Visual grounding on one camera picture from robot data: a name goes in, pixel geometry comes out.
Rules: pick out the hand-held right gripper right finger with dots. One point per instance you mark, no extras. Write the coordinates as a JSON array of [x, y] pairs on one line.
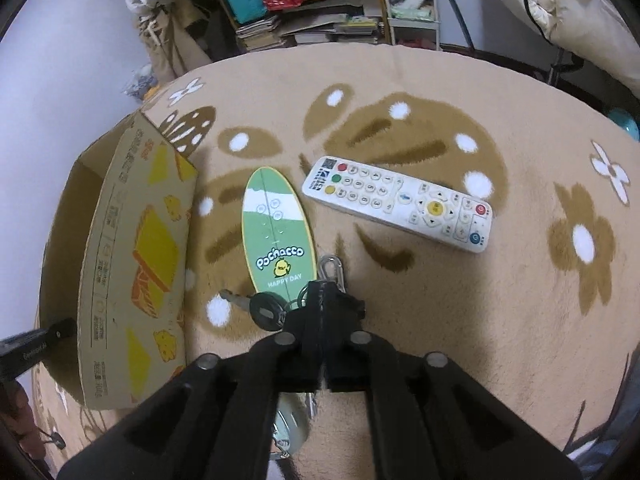
[[342, 340]]

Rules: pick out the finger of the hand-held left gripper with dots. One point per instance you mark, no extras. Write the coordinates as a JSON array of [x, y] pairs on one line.
[[60, 331]]

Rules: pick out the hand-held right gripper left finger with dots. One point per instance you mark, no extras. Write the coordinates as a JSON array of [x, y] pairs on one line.
[[310, 340]]

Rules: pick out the key bunch with carabiner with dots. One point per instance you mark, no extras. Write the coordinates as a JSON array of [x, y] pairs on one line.
[[264, 311]]

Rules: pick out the green oval board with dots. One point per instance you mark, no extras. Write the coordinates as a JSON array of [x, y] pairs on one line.
[[272, 230]]

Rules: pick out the cardboard box with yellow print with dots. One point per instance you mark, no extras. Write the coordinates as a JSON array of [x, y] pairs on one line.
[[150, 240]]

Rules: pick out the white remote control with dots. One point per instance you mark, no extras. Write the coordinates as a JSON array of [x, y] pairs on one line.
[[390, 195]]

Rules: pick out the person's left hand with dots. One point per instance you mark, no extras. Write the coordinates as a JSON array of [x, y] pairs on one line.
[[15, 405]]

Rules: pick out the grey crumpled bag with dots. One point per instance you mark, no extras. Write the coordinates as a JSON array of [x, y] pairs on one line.
[[137, 82]]

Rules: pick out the brown cardboard sheets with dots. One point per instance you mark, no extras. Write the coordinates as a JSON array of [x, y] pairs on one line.
[[172, 45]]

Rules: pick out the narrow stack of books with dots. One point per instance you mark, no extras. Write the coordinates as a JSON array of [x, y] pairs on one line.
[[260, 35]]

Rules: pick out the wide stack of books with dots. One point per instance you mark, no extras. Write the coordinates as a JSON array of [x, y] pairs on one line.
[[335, 30]]

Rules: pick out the white storage cart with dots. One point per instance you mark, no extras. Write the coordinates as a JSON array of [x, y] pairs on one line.
[[412, 10]]

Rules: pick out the black metal stand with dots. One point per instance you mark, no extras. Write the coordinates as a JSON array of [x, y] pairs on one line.
[[562, 67]]

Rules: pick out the teal round object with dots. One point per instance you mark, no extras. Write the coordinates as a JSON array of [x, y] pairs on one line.
[[625, 122]]

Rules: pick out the cream quilted duvet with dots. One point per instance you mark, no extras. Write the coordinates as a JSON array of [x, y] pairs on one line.
[[575, 5]]

